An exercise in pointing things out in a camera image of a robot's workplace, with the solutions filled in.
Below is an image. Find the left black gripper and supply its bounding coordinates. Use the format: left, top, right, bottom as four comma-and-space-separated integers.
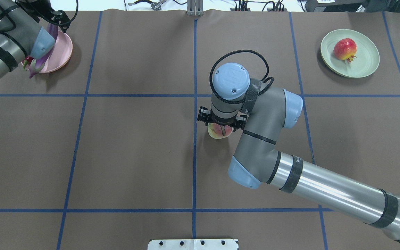
16, 0, 71, 33

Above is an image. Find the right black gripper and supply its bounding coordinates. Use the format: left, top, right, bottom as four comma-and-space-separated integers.
197, 106, 248, 131

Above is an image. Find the peach with brown stem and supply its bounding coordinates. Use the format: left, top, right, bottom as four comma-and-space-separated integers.
207, 123, 233, 140

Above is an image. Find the red chili pepper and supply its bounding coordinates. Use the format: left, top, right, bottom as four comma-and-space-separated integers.
21, 56, 35, 70

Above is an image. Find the red orange pomegranate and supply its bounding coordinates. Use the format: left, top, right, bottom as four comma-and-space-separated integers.
333, 38, 358, 63

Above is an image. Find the purple eggplant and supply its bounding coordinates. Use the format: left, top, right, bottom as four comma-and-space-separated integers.
27, 24, 58, 78

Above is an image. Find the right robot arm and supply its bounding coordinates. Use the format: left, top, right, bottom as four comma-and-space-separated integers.
197, 63, 400, 243

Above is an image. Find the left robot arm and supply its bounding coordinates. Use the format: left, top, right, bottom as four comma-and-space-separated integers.
0, 0, 74, 79

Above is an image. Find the pink plate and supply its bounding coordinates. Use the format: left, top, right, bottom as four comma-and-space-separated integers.
39, 31, 73, 73

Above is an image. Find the light green plate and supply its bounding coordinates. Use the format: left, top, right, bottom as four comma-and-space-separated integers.
320, 29, 380, 78

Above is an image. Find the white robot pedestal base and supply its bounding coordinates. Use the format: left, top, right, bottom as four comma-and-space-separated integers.
147, 239, 239, 250

